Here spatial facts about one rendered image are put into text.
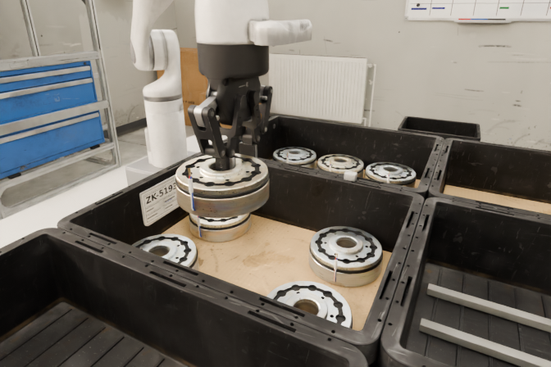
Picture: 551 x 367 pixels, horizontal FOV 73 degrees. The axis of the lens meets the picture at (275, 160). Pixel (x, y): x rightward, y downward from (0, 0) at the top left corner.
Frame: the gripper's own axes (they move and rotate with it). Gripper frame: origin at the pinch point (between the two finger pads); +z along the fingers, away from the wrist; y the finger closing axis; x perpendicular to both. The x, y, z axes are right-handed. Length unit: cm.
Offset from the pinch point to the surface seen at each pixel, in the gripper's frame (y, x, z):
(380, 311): 7.7, 19.3, 7.1
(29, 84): -90, -197, 23
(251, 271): -2.4, 0.0, 17.2
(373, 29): -324, -62, -1
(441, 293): -8.9, 24.3, 16.3
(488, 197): -44, 30, 17
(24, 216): -9, -70, 31
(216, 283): 11.3, 4.5, 7.1
